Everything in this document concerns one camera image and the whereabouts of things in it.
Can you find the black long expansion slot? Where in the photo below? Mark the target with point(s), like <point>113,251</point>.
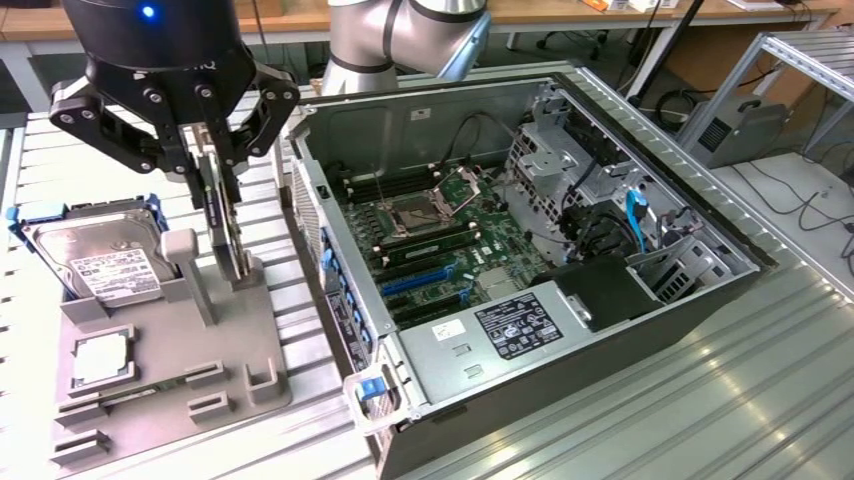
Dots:
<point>429,315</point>
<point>427,303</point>

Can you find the black pole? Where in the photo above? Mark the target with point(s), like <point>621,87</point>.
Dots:
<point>667,45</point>

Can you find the silver hard disk blue caddy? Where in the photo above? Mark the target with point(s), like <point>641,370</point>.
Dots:
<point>106,260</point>

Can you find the blue expansion slot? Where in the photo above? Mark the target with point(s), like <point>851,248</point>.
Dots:
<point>413,281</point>

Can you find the green GPU card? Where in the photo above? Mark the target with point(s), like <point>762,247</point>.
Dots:
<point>222,240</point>

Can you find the grey parts rack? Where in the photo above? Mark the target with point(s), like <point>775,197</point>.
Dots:
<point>173,340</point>

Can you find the wooden desk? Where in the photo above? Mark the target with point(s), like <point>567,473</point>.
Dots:
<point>280,25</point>
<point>734,50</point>

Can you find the black silver PC case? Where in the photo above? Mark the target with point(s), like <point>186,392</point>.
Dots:
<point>567,400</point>

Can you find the green RAM stick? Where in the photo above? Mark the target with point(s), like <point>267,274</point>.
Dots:
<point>427,252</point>

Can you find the CPU socket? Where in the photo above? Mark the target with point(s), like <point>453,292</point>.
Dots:
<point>409,212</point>

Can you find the blue case latch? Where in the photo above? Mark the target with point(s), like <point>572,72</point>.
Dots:
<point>369,391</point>

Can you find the silver chipset heatsink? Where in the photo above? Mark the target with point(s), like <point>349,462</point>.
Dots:
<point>496,282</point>

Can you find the black RAM slot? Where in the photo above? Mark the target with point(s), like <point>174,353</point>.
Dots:
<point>433,244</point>
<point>389,182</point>
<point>391,186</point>
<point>392,190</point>
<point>433,238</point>
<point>388,178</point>
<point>433,233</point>

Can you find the black plastic duct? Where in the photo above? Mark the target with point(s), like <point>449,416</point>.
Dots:
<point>600,295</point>

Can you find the green motherboard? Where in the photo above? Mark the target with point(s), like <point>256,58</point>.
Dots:
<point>467,255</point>

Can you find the orange white box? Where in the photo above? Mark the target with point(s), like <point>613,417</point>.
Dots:
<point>607,5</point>

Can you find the black office chair base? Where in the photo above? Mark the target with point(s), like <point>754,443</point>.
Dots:
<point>567,37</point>

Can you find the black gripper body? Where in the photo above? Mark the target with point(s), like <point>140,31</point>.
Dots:
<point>160,40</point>

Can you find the thin metal locking lever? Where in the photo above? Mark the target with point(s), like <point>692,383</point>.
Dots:
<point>380,190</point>

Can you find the silver perforated disk bay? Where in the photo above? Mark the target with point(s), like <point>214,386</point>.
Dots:
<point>674,280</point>

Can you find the silver socket cover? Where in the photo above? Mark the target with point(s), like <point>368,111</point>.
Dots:
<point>460,190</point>

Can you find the aluminium profile frame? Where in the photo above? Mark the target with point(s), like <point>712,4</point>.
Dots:
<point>800,55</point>

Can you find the silver power supply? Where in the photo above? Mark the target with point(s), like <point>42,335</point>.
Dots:
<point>453,370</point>

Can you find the silver computer tower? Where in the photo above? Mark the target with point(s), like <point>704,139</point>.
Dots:
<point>740,135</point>

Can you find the silver drive cage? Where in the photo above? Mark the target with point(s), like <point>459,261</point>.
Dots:
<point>543,165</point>

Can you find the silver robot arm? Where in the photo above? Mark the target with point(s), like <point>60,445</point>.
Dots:
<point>360,40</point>

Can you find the silver CPU chip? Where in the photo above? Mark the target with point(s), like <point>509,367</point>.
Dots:
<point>100,360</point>

